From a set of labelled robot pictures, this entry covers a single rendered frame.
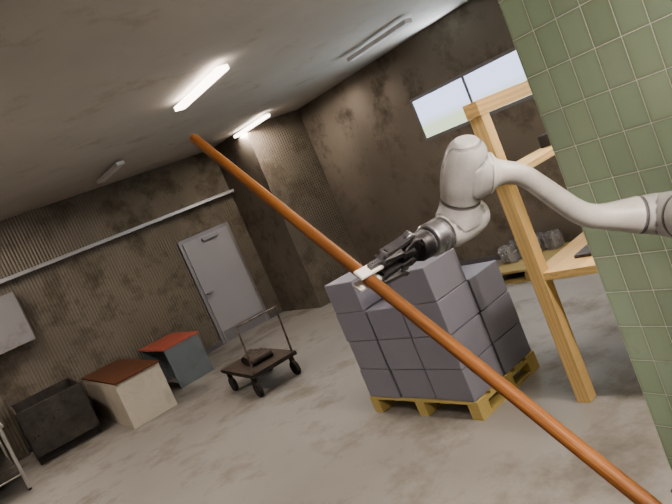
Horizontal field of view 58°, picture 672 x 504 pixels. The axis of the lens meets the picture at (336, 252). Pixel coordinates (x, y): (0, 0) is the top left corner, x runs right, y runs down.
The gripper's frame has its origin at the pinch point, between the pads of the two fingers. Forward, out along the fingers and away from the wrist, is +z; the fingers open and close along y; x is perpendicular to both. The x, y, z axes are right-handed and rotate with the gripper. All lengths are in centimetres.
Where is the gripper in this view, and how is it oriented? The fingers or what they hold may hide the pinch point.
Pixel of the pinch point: (367, 276)
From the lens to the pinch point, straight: 142.9
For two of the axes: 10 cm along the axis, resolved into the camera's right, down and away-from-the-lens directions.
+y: -0.4, 7.6, 6.5
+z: -7.6, 4.0, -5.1
